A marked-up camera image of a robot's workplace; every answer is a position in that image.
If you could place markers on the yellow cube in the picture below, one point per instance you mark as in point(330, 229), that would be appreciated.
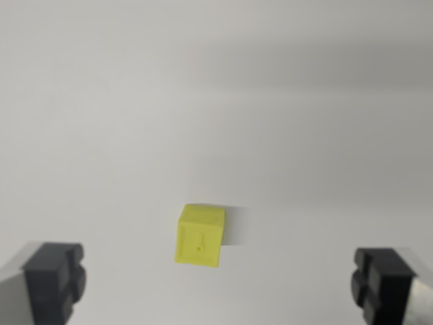
point(199, 237)

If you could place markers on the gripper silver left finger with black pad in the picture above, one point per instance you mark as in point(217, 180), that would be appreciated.
point(47, 284)

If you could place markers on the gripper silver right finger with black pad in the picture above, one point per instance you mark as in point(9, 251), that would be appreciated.
point(385, 287)

